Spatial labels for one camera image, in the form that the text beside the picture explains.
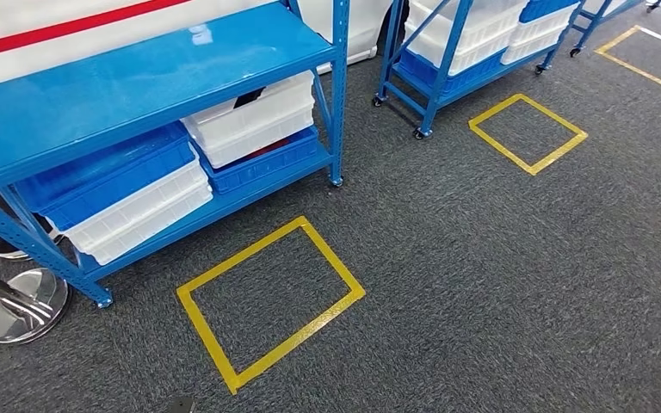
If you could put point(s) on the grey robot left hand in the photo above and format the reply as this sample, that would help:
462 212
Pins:
181 406

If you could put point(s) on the blue steel shelf rack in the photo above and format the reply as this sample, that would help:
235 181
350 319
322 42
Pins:
136 85

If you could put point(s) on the blue shelf cart with casters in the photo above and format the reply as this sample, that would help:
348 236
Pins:
441 68
595 20

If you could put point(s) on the chrome stanchion base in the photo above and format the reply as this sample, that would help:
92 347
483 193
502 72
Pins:
11 251
28 313

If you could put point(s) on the red item in crate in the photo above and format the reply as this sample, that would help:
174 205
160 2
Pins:
270 148

